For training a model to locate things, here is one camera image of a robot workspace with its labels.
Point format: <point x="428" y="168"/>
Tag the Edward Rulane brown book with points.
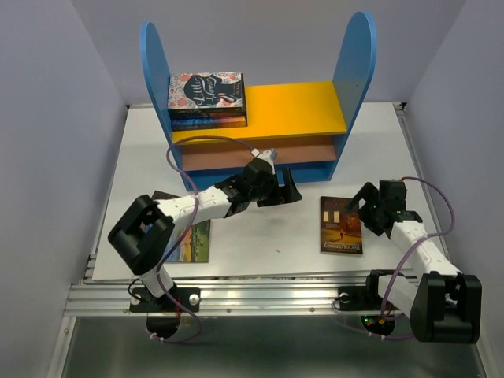
<point x="340" y="227"/>

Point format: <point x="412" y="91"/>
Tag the A Tale of Two Cities book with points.
<point x="195" y="113"/>

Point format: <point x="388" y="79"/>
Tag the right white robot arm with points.
<point x="442" y="304"/>

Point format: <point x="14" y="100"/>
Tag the aluminium rail frame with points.
<point x="263" y="261"/>

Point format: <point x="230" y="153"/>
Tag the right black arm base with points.
<point x="365" y="298"/>

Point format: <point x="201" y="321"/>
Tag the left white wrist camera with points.
<point x="265" y="155"/>

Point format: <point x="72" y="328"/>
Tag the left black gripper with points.
<point x="281" y="194"/>

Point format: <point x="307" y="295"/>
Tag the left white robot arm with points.
<point x="148" y="226"/>

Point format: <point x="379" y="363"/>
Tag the dark Days to See book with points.
<point x="160" y="195"/>

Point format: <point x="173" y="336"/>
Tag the Little Women book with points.
<point x="206" y="90"/>

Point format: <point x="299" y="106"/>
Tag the blue and yellow wooden bookshelf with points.
<point x="308" y="124"/>

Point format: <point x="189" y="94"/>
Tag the Jane Eyre blue book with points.
<point x="208" y="123"/>

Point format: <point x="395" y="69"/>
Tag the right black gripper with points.
<point x="368" y="192"/>

